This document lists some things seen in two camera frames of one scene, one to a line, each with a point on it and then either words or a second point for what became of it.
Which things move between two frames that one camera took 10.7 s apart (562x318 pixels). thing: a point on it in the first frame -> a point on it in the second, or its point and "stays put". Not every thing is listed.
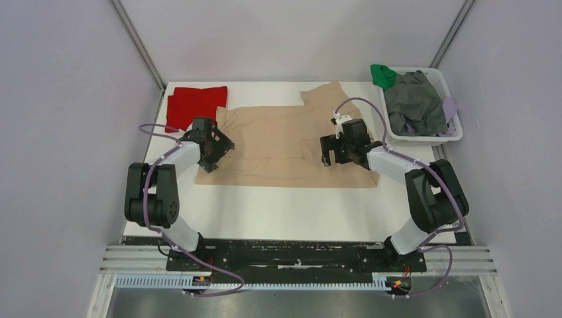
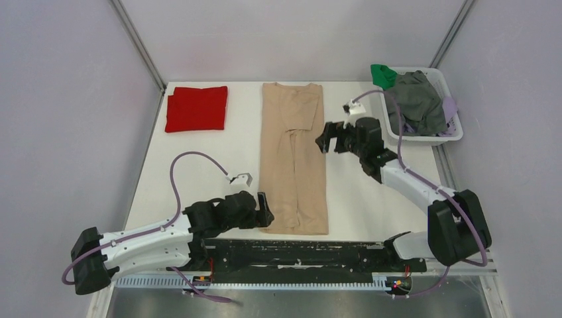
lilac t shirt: x=450 y=108 stays put
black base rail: x=196 y=259 stays put
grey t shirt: x=415 y=105 stays put
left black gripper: x=223 y=145 -> x=263 y=216
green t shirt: x=383 y=76 stays put
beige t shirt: x=281 y=145 -> x=292 y=164
